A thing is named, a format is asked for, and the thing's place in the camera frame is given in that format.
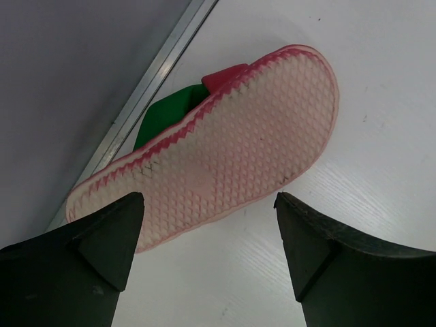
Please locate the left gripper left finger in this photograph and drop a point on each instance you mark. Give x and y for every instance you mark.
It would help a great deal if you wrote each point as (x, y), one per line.
(73, 275)

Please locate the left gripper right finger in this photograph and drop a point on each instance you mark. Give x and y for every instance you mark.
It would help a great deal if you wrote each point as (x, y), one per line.
(344, 277)

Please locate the upturned pink sole sandal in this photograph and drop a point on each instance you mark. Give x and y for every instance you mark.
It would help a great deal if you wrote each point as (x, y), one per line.
(251, 137)

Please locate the aluminium front rail frame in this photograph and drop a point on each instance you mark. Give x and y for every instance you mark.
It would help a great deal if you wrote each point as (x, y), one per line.
(173, 26)

